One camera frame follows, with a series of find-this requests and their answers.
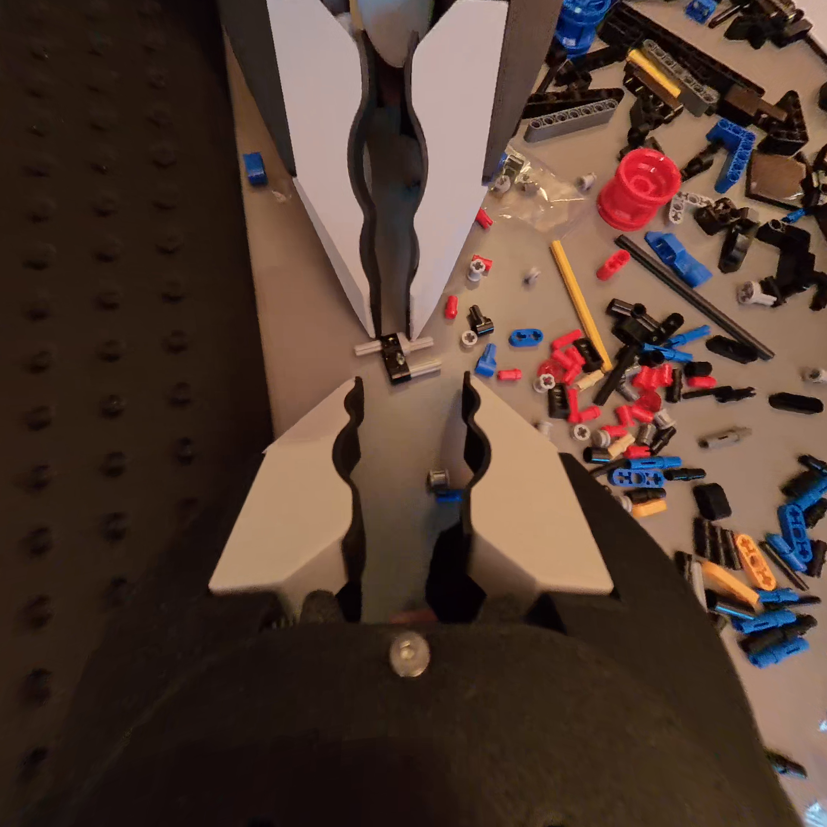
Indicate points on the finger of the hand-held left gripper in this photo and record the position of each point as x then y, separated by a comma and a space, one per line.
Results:
310, 116
459, 129

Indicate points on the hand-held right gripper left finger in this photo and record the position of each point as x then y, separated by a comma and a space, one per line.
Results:
291, 517

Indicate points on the blue angle connector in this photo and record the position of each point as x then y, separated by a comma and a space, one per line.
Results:
486, 362

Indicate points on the long black axle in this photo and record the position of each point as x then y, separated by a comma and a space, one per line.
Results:
691, 294

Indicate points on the clear plastic bag with parts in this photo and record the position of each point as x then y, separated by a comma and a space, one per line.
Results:
543, 194

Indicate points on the red wheel hub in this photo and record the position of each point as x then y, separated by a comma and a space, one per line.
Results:
636, 190

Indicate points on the blue long pin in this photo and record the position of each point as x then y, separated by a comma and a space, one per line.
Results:
449, 496

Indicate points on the pile of large black beams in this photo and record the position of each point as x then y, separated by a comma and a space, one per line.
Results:
581, 97

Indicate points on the black oval beam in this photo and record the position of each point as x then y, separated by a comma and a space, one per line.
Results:
796, 402
730, 349

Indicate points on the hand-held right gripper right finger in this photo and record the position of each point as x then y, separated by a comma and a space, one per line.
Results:
543, 517

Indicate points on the blue thin oval beam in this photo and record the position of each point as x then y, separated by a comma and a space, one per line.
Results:
525, 337

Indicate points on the red oval connector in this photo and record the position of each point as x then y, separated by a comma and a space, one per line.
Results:
612, 265

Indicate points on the pile of small building pieces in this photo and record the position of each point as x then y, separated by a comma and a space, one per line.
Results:
646, 378

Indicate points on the dark grey bush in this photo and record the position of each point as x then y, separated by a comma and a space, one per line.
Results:
439, 479

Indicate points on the dark grey long pin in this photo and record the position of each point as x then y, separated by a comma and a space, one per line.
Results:
723, 438

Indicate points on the red pin with grey bush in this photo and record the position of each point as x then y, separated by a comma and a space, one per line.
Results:
479, 266

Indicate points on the light grey angled beam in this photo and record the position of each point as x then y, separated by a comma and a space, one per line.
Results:
678, 208

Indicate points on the black dimpled panel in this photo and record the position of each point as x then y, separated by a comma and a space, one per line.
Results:
129, 387

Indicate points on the blue wheel hub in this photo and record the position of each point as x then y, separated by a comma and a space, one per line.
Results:
578, 22

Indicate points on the grey pin assembly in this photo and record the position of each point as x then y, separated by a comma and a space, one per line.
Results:
395, 358

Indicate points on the blue curved panel piece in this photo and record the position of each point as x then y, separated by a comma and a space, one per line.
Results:
678, 258

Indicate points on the blue angled beam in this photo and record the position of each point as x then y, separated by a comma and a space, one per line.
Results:
733, 152

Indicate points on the grey long beam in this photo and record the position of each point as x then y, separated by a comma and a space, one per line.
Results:
568, 123

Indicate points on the small blue block piece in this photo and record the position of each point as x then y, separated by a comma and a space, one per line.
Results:
255, 169
701, 10

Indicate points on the small grey bush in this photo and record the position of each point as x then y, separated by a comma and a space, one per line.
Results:
532, 276

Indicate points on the black short pin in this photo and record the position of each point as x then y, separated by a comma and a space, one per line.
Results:
785, 765

